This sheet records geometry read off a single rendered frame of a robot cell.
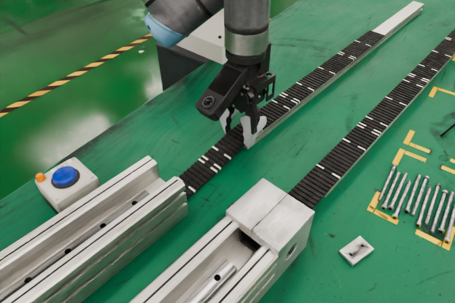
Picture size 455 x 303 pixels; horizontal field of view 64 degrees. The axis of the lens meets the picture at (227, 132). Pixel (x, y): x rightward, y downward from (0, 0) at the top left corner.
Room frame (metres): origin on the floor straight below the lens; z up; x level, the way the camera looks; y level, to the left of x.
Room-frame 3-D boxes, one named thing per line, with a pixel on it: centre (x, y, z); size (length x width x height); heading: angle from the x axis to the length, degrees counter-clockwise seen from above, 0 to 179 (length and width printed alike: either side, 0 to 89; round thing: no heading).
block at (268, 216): (0.34, -0.06, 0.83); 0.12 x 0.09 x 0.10; 47
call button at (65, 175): (0.43, 0.28, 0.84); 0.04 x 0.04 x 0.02
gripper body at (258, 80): (0.58, -0.04, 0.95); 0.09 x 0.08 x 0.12; 137
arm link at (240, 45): (0.58, -0.03, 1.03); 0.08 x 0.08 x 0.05
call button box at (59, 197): (0.42, 0.28, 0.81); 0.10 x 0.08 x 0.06; 47
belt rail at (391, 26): (0.93, -0.35, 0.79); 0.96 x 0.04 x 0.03; 137
